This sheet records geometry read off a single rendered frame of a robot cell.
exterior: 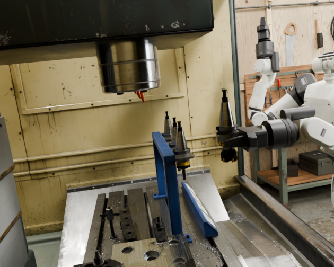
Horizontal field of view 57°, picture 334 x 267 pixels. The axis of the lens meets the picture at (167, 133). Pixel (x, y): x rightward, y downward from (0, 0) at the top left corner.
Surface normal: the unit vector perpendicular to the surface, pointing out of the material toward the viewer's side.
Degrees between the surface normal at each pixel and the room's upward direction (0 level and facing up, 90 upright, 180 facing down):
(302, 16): 90
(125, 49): 90
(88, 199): 24
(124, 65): 90
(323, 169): 90
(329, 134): 77
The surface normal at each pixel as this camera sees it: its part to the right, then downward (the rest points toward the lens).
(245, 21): 0.20, 0.17
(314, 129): 0.11, -0.05
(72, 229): 0.00, -0.82
